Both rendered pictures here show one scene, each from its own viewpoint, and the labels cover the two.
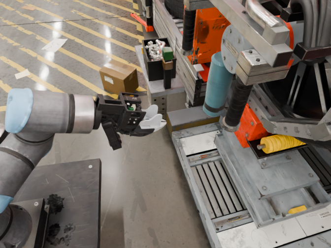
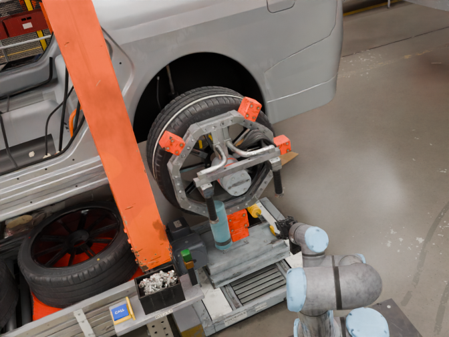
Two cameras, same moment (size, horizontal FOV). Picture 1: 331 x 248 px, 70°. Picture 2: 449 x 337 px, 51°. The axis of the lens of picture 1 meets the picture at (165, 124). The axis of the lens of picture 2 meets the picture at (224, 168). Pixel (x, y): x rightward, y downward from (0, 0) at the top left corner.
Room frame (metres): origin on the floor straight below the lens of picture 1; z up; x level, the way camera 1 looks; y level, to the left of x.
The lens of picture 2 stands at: (0.65, 1.64, 2.13)
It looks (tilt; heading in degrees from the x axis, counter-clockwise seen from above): 33 degrees down; 269
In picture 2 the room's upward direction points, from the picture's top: 11 degrees counter-clockwise
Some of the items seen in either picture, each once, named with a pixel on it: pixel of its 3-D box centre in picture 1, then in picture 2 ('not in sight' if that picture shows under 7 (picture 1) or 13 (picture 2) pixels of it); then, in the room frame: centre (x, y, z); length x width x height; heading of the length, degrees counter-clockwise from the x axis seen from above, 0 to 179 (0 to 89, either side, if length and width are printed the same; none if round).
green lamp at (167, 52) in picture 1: (167, 53); (186, 255); (0.87, -0.01, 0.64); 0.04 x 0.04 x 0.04; 15
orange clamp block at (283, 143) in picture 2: not in sight; (279, 145); (0.30, -0.43, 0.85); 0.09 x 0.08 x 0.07; 15
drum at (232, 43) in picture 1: (265, 44); (230, 174); (0.59, -0.28, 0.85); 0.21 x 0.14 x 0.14; 105
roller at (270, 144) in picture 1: (294, 138); (247, 201); (0.52, -0.47, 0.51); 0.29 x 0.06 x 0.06; 105
